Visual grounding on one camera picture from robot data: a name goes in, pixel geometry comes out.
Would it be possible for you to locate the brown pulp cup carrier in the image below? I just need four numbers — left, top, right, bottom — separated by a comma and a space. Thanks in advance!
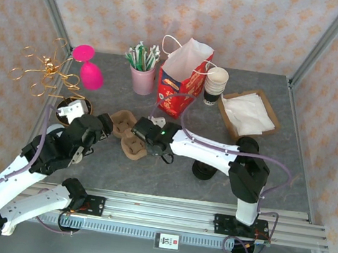
103, 108, 153, 164

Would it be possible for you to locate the stack of black cup lids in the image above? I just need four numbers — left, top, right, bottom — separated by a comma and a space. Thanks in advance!
190, 160, 217, 183

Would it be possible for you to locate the red paper takeout bag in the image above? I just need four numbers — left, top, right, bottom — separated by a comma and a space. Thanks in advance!
151, 33, 224, 126

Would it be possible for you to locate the stack of paper cups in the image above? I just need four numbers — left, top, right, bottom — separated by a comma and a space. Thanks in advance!
201, 65, 231, 109

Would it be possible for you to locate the pink plastic goblet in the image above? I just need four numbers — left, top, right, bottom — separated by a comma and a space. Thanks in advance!
67, 42, 110, 92

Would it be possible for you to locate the pink straw holder cup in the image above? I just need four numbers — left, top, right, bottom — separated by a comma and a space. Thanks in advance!
125, 62, 158, 98

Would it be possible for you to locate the green white wrapped straw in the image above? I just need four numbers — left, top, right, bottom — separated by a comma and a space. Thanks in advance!
123, 48, 139, 67
151, 45, 163, 67
133, 40, 147, 69
145, 44, 158, 68

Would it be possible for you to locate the stack of white napkins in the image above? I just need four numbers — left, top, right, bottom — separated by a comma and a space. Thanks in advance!
217, 88, 281, 140

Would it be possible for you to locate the white number label card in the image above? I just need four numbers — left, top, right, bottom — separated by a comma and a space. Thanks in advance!
153, 231, 181, 252

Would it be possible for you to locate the brown cardboard tray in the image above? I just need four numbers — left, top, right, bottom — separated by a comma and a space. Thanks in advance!
213, 83, 286, 147

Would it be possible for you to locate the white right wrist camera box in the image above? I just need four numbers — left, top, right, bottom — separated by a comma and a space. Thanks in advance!
146, 115, 167, 130

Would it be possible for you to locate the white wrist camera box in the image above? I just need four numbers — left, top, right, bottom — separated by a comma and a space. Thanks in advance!
146, 115, 167, 130
55, 97, 86, 121

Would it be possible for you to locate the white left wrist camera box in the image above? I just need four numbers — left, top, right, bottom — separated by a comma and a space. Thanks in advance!
55, 97, 86, 121

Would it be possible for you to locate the aluminium mounting rail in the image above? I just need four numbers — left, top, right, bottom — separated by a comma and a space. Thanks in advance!
16, 169, 334, 252

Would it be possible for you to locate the gold wire ornament stand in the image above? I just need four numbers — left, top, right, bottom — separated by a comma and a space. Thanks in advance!
5, 30, 89, 103

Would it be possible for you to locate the grey slotted cable duct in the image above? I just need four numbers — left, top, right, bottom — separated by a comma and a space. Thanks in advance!
36, 210, 235, 253

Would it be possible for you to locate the aluminium frame post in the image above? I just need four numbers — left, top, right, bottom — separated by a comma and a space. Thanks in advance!
288, 0, 338, 94
11, 0, 82, 55

